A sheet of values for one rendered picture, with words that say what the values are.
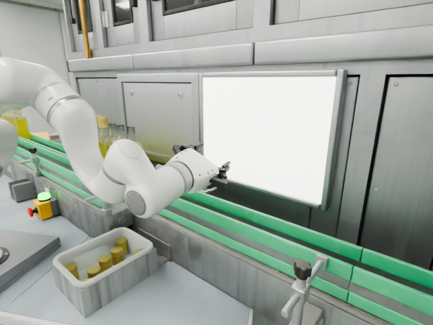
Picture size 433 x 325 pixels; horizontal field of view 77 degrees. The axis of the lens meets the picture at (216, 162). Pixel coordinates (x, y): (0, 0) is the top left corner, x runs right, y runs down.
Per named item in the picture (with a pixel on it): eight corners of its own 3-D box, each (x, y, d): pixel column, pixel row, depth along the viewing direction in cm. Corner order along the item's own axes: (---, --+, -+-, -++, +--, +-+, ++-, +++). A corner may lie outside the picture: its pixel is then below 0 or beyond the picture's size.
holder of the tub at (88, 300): (171, 262, 85) (170, 240, 83) (85, 318, 65) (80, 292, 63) (139, 242, 96) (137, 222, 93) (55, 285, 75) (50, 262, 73)
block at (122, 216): (135, 224, 95) (133, 206, 93) (110, 236, 88) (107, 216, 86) (129, 221, 97) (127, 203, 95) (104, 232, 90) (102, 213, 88)
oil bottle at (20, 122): (32, 147, 175) (23, 102, 167) (22, 149, 171) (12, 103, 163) (29, 146, 179) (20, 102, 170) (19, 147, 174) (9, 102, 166)
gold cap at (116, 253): (115, 267, 80) (113, 254, 79) (109, 262, 82) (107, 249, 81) (126, 261, 82) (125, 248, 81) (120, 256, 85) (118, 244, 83)
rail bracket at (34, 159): (42, 176, 124) (37, 147, 120) (24, 180, 118) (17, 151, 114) (39, 174, 126) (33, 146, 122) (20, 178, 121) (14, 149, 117)
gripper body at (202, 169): (154, 178, 63) (182, 162, 72) (188, 204, 60) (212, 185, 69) (163, 152, 59) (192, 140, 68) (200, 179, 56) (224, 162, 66)
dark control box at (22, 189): (36, 197, 131) (33, 181, 129) (17, 203, 125) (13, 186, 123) (30, 193, 136) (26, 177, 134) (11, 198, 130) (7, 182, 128)
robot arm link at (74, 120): (89, 93, 58) (158, 160, 54) (76, 137, 65) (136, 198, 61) (50, 98, 51) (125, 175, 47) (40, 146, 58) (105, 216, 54)
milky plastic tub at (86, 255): (158, 269, 81) (156, 244, 79) (84, 318, 65) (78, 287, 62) (125, 247, 92) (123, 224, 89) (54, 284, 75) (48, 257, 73)
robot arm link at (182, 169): (148, 180, 61) (156, 176, 64) (178, 204, 59) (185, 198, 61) (158, 155, 57) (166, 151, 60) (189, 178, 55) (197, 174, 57)
